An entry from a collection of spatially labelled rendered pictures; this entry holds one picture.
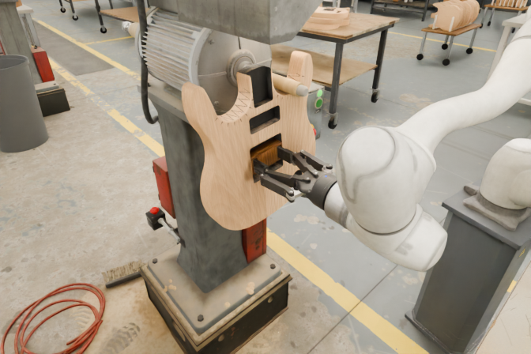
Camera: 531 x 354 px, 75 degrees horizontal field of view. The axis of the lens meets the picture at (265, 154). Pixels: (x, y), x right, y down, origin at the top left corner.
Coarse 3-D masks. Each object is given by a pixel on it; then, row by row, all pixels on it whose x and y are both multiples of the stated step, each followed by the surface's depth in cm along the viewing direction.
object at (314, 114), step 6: (312, 84) 119; (312, 90) 114; (324, 90) 118; (312, 96) 114; (312, 102) 116; (312, 108) 117; (318, 108) 119; (312, 114) 118; (318, 114) 121; (312, 120) 120; (318, 120) 122; (312, 126) 120; (318, 126) 124; (318, 132) 125
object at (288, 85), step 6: (276, 78) 81; (282, 78) 80; (288, 78) 80; (276, 84) 81; (282, 84) 79; (288, 84) 78; (294, 84) 77; (300, 84) 77; (282, 90) 80; (288, 90) 78; (294, 90) 77
